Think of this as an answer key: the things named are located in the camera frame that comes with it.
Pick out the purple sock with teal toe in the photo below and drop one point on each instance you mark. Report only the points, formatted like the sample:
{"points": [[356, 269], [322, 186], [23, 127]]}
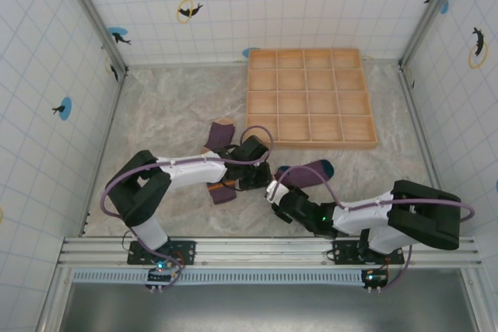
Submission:
{"points": [[307, 176]]}

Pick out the purple sock with beige toe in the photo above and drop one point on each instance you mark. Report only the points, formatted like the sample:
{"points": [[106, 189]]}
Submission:
{"points": [[219, 133]]}

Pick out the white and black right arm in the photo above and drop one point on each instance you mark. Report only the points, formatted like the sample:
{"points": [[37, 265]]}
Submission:
{"points": [[362, 213]]}

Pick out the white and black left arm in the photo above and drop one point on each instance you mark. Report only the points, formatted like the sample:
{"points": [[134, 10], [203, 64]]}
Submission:
{"points": [[194, 170]]}

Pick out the controller circuit board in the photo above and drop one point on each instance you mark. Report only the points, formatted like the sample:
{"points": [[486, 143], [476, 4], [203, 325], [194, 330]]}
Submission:
{"points": [[374, 278], [159, 270]]}

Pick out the wooden compartment tray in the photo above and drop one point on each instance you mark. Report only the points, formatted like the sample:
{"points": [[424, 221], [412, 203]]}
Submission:
{"points": [[311, 98]]}

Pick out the grey metal panel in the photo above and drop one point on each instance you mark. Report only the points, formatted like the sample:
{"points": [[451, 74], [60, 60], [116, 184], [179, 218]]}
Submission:
{"points": [[272, 308]]}

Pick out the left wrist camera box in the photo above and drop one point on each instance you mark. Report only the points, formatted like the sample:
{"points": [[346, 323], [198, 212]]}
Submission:
{"points": [[254, 149]]}

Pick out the aluminium mounting rail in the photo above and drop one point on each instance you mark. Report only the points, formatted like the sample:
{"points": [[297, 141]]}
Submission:
{"points": [[264, 248]]}

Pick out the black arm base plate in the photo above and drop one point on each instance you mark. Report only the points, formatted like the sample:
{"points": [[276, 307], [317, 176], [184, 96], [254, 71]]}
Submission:
{"points": [[346, 250], [186, 248]]}

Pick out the aluminium rear rail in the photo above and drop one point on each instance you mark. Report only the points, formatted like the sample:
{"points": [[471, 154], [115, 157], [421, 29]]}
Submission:
{"points": [[186, 63]]}

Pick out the aluminium side rail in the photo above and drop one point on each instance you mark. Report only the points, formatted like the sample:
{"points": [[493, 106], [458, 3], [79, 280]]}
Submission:
{"points": [[103, 153], [422, 130]]}

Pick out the aluminium frame post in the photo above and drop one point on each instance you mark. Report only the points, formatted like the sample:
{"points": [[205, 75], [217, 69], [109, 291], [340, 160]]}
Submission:
{"points": [[430, 9], [93, 13]]}

